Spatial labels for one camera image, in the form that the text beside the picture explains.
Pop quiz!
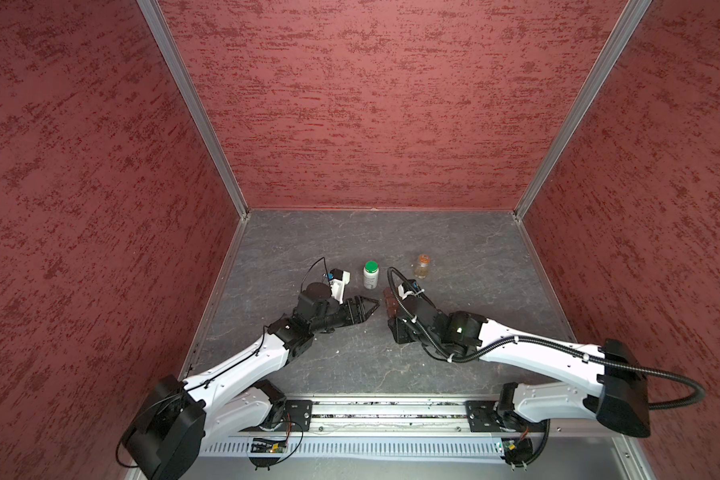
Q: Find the aluminium front rail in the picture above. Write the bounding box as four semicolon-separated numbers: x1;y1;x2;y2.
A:
149;395;631;437

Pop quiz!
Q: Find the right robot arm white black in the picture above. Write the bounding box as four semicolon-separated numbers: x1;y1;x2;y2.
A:
391;293;651;438

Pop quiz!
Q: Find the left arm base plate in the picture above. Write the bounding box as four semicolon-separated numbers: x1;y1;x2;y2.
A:
259;399;314;432

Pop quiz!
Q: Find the left aluminium corner post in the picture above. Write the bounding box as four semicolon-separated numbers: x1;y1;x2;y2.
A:
137;0;250;222

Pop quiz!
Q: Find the right controller board with wires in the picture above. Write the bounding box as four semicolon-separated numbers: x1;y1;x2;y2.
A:
501;420;551;470

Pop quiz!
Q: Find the right aluminium corner post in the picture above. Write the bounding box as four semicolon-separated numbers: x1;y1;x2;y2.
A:
514;0;652;223

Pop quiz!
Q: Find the small clear orange-cap bottle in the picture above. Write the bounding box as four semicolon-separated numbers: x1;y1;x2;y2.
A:
414;254;431;279

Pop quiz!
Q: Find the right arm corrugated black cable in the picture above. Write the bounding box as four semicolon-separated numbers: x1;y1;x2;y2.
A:
386;266;707;412

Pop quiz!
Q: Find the white slotted cable duct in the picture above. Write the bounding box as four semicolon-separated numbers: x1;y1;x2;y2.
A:
200;436;503;463

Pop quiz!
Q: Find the controller board with wires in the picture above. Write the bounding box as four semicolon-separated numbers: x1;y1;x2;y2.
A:
501;420;551;470
247;420;305;471

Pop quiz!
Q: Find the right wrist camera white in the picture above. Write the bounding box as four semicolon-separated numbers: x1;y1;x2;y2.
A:
397;281;424;301

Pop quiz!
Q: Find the aluminium corner post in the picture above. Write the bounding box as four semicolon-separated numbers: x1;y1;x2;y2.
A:
137;0;250;222
514;0;652;223

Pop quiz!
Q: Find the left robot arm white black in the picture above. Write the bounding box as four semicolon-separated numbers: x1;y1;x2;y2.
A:
115;283;379;479

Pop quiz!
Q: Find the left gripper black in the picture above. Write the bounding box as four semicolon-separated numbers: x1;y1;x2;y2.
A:
310;295;380;333

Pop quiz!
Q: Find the white pill bottle green cap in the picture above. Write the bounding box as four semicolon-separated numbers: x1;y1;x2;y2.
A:
363;260;380;290

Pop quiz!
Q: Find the brown weekly pill organizer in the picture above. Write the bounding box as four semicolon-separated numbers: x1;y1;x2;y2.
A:
383;287;399;320

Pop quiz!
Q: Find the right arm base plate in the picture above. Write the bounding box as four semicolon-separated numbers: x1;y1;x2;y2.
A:
465;400;545;434

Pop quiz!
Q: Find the left controller board with wires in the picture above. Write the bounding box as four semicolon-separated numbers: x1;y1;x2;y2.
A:
247;420;305;471

